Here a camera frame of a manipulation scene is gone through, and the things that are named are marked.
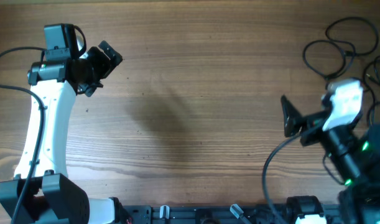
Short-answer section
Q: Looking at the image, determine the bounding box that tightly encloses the thin black usb cable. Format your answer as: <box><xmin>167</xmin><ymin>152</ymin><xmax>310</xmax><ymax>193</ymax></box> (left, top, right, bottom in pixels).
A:
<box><xmin>362</xmin><ymin>55</ymin><xmax>380</xmax><ymax>93</ymax></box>

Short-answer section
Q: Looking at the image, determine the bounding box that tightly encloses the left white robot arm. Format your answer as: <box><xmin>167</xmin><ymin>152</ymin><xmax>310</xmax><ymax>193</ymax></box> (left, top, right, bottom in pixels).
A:
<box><xmin>0</xmin><ymin>24</ymin><xmax>132</xmax><ymax>223</ymax></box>

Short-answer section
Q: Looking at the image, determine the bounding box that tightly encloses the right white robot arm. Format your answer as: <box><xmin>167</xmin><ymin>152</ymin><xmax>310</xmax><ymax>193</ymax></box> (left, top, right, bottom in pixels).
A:
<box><xmin>280</xmin><ymin>96</ymin><xmax>380</xmax><ymax>223</ymax></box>

